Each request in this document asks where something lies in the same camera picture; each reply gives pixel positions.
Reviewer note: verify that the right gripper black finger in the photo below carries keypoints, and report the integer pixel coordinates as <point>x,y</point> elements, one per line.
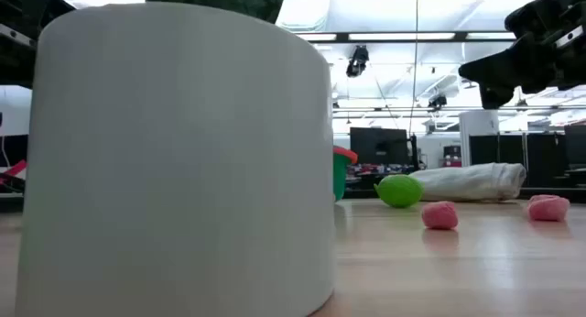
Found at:
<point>522,58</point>
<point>496,92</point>

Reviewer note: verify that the pink toy fruit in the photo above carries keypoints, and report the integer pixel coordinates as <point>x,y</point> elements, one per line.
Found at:
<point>548,209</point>
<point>439,215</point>

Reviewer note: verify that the green toy lime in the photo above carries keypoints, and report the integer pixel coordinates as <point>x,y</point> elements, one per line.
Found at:
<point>399,191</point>

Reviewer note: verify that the teal basket orange rim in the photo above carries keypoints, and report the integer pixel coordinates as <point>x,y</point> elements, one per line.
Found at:
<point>341,175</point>

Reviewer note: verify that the white pillar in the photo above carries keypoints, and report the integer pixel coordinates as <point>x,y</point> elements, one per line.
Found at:
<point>478,138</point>

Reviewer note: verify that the black ceiling device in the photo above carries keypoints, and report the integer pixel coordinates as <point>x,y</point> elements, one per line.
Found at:
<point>437,101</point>

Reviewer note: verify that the black partition cabinets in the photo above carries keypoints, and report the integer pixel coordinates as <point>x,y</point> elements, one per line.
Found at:
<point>540,156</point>

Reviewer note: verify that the red box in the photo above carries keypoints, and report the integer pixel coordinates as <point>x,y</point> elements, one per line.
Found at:
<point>452,159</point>

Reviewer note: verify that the dark monitor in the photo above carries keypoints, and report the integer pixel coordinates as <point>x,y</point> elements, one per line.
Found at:
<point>576,145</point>

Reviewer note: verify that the white folded cloth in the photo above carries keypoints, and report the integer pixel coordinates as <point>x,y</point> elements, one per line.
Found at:
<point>476,182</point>

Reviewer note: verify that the black rig crossbar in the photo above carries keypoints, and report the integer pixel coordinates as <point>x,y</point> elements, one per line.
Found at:
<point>403,37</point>

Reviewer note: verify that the red and black object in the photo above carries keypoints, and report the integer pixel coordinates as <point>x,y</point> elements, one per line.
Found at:
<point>14,170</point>

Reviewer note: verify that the black computer monitor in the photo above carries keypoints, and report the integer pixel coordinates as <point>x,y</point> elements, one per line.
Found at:
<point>377,145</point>

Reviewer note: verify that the cluttered workbench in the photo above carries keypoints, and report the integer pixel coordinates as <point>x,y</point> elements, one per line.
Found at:
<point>366,170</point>

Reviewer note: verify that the white round plant pot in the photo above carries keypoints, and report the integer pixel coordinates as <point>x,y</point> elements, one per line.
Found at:
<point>174,170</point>

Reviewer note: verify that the black overhead camera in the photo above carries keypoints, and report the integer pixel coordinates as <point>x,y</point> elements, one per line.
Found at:
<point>357,60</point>

